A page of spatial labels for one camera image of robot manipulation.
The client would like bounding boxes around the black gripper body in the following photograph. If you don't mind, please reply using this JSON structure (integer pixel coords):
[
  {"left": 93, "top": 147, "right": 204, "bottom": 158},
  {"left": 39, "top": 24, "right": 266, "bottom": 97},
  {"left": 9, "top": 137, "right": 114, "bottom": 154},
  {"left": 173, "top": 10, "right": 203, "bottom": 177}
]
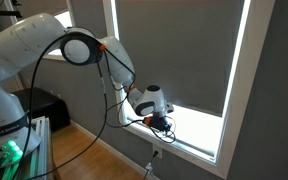
[{"left": 150, "top": 116, "right": 172, "bottom": 132}]

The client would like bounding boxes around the grey roller window shade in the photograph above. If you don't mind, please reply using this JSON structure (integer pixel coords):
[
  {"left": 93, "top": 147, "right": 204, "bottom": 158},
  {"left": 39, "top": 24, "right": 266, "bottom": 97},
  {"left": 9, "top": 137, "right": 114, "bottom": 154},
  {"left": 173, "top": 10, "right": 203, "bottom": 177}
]
[{"left": 116, "top": 0, "right": 244, "bottom": 116}]

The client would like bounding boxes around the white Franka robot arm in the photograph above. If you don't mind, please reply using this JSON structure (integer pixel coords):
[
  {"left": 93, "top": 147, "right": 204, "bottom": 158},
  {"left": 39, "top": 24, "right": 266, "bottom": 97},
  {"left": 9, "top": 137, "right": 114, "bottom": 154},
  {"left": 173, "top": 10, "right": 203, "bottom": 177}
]
[{"left": 0, "top": 13, "right": 173, "bottom": 168}]

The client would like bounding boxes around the black storage box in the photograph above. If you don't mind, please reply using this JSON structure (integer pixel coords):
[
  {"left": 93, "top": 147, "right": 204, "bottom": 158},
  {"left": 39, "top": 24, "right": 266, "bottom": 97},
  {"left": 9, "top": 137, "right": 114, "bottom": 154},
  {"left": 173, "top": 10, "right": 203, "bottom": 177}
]
[{"left": 14, "top": 87, "right": 70, "bottom": 132}]

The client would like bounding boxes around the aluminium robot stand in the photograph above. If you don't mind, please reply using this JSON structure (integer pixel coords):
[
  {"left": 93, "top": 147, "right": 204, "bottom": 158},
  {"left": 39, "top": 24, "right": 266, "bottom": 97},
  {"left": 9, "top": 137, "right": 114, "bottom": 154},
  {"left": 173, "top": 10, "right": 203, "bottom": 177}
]
[{"left": 1, "top": 117, "right": 54, "bottom": 180}]

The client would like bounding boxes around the black tripod stand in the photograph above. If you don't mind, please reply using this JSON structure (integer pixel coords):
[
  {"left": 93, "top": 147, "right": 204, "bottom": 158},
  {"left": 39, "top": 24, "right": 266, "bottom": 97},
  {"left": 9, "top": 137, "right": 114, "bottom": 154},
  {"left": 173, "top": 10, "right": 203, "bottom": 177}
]
[{"left": 0, "top": 0, "right": 23, "bottom": 18}]

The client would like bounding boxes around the white wall outlet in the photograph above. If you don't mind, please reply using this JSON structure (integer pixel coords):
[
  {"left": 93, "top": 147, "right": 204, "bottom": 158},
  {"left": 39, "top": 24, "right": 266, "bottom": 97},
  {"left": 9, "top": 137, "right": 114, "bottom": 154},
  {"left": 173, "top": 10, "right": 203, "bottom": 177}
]
[{"left": 152, "top": 144, "right": 163, "bottom": 159}]

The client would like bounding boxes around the black power cord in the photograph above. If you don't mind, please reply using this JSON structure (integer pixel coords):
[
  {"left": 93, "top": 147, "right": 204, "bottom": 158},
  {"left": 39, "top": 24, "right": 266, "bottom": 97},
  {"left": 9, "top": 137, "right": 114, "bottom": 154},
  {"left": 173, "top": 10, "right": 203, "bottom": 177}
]
[{"left": 143, "top": 150, "right": 160, "bottom": 180}]

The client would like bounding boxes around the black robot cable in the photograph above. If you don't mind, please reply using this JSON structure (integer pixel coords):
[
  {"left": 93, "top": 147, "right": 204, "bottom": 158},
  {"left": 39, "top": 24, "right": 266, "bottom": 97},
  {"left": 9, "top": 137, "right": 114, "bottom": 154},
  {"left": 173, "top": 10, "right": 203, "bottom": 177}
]
[{"left": 10, "top": 31, "right": 177, "bottom": 180}]

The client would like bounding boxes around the white window frame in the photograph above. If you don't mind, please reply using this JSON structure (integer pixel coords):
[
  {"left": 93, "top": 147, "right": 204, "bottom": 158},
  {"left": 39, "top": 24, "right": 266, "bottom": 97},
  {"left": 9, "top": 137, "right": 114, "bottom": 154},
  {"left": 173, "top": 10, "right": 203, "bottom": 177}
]
[{"left": 103, "top": 0, "right": 276, "bottom": 178}]

